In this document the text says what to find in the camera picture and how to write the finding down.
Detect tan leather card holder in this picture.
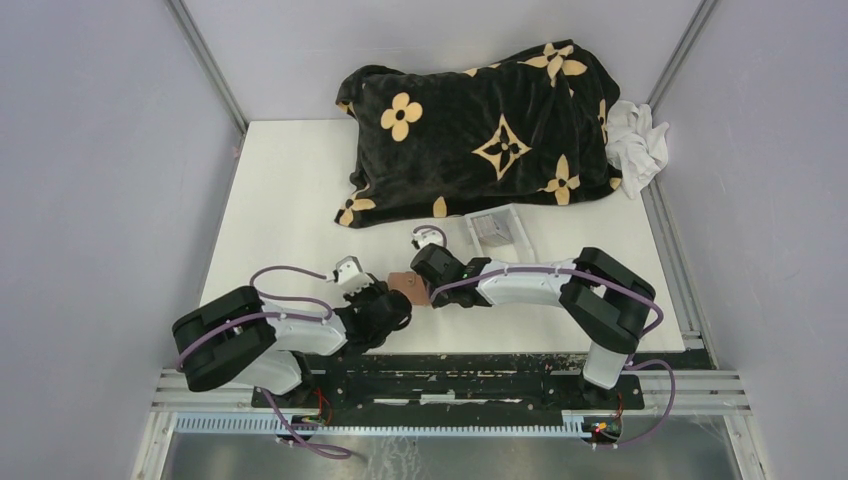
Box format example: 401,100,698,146
387,271,431,307

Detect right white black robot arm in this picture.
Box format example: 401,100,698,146
410,244,664,408

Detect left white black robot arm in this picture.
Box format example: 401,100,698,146
171,281,412,407

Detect stack of credit cards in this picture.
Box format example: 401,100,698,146
471,214,513,247

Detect white plastic card tray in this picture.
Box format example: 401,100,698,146
464,204,537,264

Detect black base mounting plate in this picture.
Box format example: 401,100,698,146
273,353,645,427

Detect black floral plush blanket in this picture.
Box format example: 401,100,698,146
335,40,623,229

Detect white crumpled cloth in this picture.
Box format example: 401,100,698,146
606,100,670,200

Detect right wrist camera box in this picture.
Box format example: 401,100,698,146
411,224,447,250

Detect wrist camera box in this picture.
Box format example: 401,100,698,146
411,224,447,250
333,256,373,292

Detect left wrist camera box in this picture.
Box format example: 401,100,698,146
333,256,373,292

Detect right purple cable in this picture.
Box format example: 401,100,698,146
411,225,677,446

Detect light blue slotted rail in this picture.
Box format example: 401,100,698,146
173,413,587,439

